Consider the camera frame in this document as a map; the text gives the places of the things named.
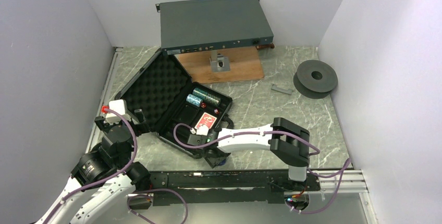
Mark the black poker set case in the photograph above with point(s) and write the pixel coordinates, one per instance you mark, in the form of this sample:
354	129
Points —
160	89

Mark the grey metal stand bracket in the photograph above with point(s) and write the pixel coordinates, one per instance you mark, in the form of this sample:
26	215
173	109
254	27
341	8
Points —
219	62

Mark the white blue chip stack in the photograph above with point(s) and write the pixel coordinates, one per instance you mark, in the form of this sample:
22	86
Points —
194	100

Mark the wooden base board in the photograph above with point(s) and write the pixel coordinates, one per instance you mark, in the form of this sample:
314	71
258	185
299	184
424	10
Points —
245	65

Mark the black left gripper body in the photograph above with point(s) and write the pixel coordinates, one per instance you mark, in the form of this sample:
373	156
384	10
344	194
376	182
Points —
139	128

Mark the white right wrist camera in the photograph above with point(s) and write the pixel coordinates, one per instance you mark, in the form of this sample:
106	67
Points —
201	130

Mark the dark grey rack unit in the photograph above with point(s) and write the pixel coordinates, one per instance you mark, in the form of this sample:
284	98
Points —
205	25

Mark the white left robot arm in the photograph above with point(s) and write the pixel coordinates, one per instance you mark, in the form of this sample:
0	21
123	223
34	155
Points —
104	175

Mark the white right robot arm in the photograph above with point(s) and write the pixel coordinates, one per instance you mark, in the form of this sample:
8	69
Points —
285	139

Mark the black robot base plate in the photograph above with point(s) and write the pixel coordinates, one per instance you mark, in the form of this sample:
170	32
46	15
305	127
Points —
223	186

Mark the green blue chip stack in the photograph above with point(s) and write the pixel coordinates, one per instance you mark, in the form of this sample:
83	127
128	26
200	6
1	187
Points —
199	93

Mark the grey filament spool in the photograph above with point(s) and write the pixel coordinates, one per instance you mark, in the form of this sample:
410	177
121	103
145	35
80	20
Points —
315	79

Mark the brown handle tool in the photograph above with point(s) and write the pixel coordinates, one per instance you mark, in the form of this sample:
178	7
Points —
265	46

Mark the red playing card deck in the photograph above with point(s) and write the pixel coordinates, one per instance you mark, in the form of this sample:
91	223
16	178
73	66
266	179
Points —
205	122

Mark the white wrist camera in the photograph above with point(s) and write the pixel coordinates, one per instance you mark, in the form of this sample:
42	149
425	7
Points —
114	111
201	130

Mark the small grey metal bracket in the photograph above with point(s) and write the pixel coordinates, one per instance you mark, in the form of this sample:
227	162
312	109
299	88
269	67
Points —
281	90

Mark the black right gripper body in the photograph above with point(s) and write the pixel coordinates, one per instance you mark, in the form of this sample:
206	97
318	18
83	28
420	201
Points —
204	153

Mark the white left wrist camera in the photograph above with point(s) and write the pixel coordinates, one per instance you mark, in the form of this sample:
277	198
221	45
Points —
114	111

